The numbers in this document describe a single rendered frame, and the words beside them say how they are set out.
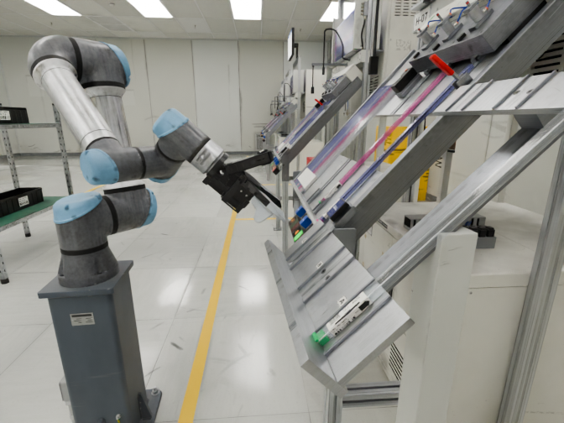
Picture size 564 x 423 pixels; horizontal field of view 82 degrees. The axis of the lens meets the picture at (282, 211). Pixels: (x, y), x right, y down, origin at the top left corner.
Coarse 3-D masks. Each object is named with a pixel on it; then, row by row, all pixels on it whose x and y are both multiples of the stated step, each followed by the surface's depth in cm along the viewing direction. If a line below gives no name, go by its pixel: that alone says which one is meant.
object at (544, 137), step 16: (560, 112) 36; (544, 128) 36; (560, 128) 36; (528, 144) 36; (544, 144) 36; (512, 160) 36; (528, 160) 36; (496, 176) 36; (480, 192) 36; (464, 208) 36; (448, 224) 37; (432, 240) 37; (416, 256) 37; (384, 272) 38; (400, 272) 37; (368, 288) 38; (384, 288) 38; (320, 336) 39
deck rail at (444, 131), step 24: (552, 0) 64; (528, 24) 65; (552, 24) 64; (504, 48) 66; (528, 48) 65; (480, 72) 68; (504, 72) 66; (456, 120) 68; (432, 144) 69; (408, 168) 70; (384, 192) 71; (360, 216) 72
